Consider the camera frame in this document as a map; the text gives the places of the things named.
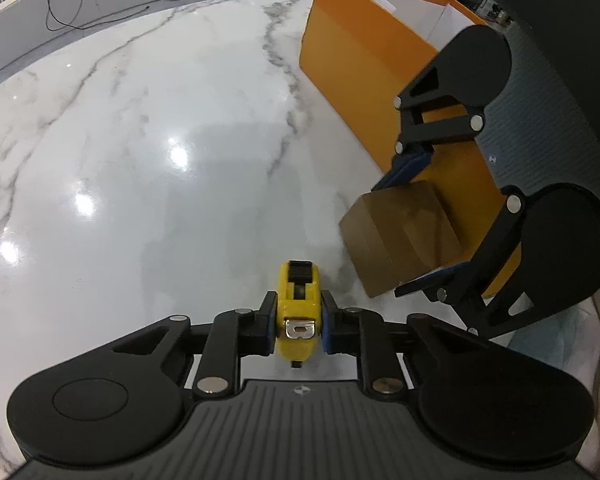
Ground yellow tape measure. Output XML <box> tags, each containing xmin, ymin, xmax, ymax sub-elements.
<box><xmin>275</xmin><ymin>260</ymin><xmax>322</xmax><ymax>370</ymax></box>

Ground brown cardboard box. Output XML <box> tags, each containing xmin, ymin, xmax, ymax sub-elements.
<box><xmin>339</xmin><ymin>181</ymin><xmax>462</xmax><ymax>298</ymax></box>

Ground orange storage box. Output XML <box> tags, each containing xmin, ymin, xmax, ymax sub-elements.
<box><xmin>299</xmin><ymin>0</ymin><xmax>510</xmax><ymax>269</ymax></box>

